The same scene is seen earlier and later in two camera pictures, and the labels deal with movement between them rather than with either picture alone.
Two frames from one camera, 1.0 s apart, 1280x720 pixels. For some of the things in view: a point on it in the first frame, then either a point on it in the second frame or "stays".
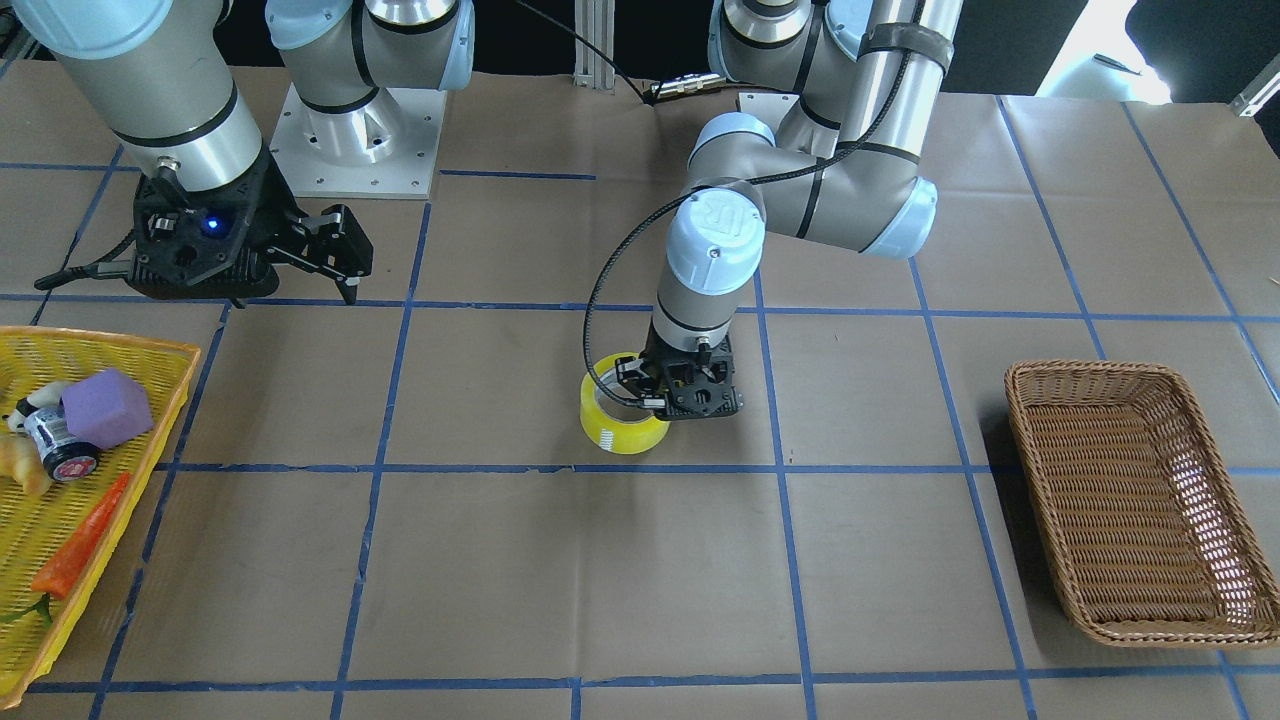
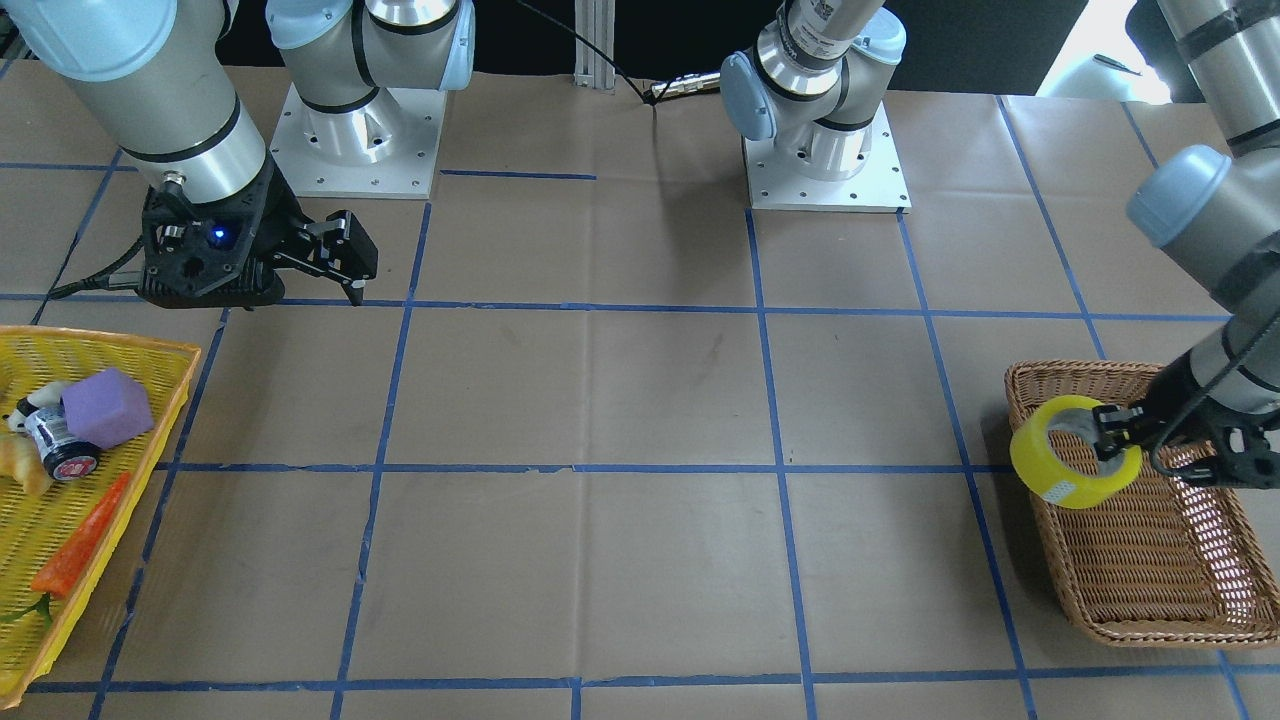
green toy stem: [42, 608] stays
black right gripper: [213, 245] stays
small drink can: [64, 457] stays
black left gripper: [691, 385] -> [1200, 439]
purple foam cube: [106, 409] stays
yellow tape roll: [613, 436] -> [1035, 465]
